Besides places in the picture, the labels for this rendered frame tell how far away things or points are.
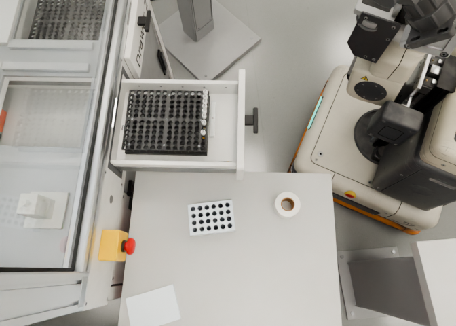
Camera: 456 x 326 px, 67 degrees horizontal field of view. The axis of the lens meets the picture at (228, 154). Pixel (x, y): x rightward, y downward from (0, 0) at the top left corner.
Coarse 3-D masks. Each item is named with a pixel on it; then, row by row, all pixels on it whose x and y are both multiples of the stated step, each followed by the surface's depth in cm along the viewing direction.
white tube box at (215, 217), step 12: (192, 204) 95; (204, 204) 95; (216, 204) 95; (228, 204) 98; (192, 216) 96; (204, 216) 94; (216, 216) 94; (228, 216) 94; (192, 228) 93; (204, 228) 93; (216, 228) 96; (228, 228) 92
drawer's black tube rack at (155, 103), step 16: (128, 96) 94; (144, 96) 97; (160, 96) 94; (176, 96) 94; (192, 96) 94; (128, 112) 93; (144, 112) 96; (160, 112) 93; (176, 112) 96; (192, 112) 96; (208, 112) 96; (128, 128) 94; (144, 128) 91; (160, 128) 94; (176, 128) 94; (192, 128) 91; (128, 144) 90; (144, 144) 90; (160, 144) 93; (176, 144) 93; (192, 144) 89
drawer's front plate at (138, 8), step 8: (136, 0) 101; (136, 8) 100; (144, 8) 108; (136, 16) 100; (136, 24) 100; (128, 32) 98; (136, 32) 101; (144, 32) 109; (128, 40) 97; (136, 40) 101; (144, 40) 109; (128, 48) 96; (136, 48) 101; (128, 56) 95; (136, 56) 101; (128, 64) 98; (136, 64) 101; (136, 72) 102
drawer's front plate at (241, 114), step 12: (240, 72) 93; (240, 84) 92; (240, 96) 91; (240, 108) 89; (240, 120) 88; (240, 132) 87; (240, 144) 86; (240, 156) 85; (240, 168) 84; (240, 180) 94
